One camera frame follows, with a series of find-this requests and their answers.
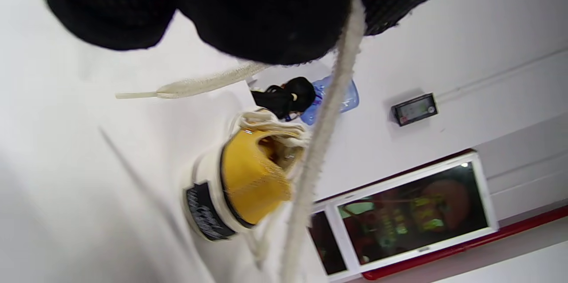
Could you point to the person's left hand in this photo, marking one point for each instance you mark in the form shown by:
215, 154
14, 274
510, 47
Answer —
248, 3

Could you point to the yellow shoe with white laces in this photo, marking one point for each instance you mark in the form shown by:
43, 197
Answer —
319, 141
248, 176

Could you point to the black wall display panel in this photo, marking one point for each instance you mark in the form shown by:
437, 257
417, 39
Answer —
415, 109

